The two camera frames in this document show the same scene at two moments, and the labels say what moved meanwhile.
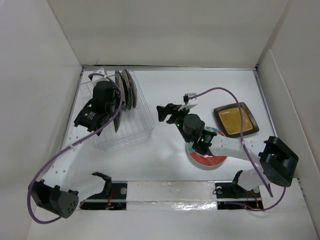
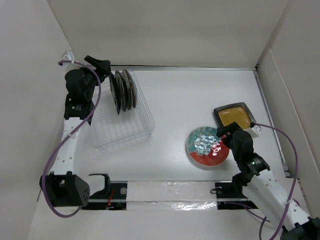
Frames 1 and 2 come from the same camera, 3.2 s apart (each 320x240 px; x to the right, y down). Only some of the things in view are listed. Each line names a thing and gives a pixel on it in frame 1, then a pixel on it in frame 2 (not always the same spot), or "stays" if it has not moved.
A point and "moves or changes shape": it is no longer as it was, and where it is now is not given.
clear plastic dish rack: x=136 y=124 stays
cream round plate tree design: x=128 y=89 stays
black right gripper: x=170 y=109 to x=230 y=128
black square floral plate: x=117 y=121 moves or changes shape
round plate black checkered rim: x=120 y=82 stays
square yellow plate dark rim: x=228 y=118 stays
